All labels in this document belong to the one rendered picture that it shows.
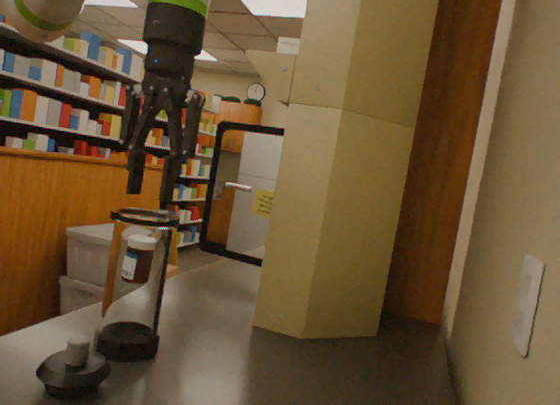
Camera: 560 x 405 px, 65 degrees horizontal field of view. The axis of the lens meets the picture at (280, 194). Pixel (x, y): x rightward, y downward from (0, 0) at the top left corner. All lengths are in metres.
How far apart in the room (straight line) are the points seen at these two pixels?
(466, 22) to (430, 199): 0.47
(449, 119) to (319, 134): 0.47
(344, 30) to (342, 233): 0.41
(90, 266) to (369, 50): 2.59
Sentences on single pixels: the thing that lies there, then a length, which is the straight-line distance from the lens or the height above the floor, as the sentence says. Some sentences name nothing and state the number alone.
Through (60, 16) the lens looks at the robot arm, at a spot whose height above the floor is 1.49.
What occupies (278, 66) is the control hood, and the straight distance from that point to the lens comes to 0.95.
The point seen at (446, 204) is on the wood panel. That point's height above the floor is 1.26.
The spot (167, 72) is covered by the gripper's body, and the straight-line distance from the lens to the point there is 0.72.
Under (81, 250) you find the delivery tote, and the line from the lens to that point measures 3.22.
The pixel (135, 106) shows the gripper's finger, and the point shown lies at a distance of 0.76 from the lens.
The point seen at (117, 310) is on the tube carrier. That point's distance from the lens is 0.74.
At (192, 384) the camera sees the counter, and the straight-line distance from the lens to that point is 0.72.
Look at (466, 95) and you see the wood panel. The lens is 1.27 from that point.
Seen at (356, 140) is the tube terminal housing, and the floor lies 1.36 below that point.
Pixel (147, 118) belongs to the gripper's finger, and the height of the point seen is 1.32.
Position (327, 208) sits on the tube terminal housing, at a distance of 0.89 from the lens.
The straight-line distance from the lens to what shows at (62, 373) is 0.65.
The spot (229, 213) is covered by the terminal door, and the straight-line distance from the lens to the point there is 1.31.
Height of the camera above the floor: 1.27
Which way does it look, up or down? 3 degrees down
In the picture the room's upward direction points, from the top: 10 degrees clockwise
